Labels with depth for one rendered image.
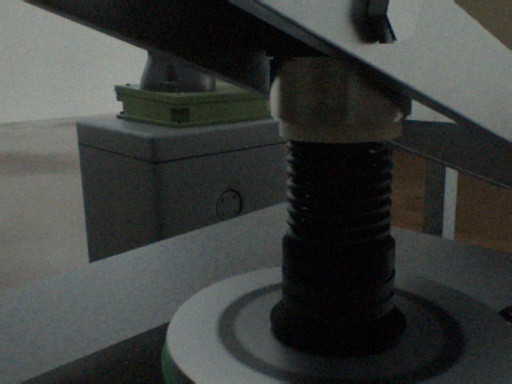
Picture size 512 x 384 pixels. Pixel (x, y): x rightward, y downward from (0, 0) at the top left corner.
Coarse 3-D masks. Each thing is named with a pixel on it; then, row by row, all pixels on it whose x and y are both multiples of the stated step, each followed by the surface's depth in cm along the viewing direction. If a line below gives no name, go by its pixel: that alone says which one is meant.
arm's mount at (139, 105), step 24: (120, 96) 162; (144, 96) 152; (168, 96) 143; (192, 96) 143; (216, 96) 148; (240, 96) 152; (144, 120) 154; (168, 120) 146; (192, 120) 145; (216, 120) 149; (240, 120) 153
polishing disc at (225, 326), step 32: (224, 288) 45; (256, 288) 45; (416, 288) 45; (448, 288) 44; (192, 320) 40; (224, 320) 40; (256, 320) 40; (416, 320) 40; (448, 320) 40; (480, 320) 40; (192, 352) 36; (224, 352) 36; (256, 352) 36; (288, 352) 36; (416, 352) 36; (448, 352) 36; (480, 352) 36
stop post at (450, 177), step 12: (432, 168) 212; (444, 168) 209; (432, 180) 213; (444, 180) 210; (456, 180) 214; (432, 192) 214; (444, 192) 211; (432, 204) 215; (444, 204) 212; (432, 216) 215; (444, 216) 213; (432, 228) 216; (444, 228) 214
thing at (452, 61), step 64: (64, 0) 28; (128, 0) 30; (256, 0) 21; (320, 0) 23; (384, 0) 25; (448, 0) 31; (192, 64) 34; (256, 64) 37; (384, 64) 27; (448, 64) 32; (448, 128) 40
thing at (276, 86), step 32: (192, 0) 32; (224, 0) 33; (224, 32) 33; (256, 32) 35; (288, 64) 33; (320, 64) 32; (288, 96) 33; (320, 96) 32; (352, 96) 32; (384, 96) 32
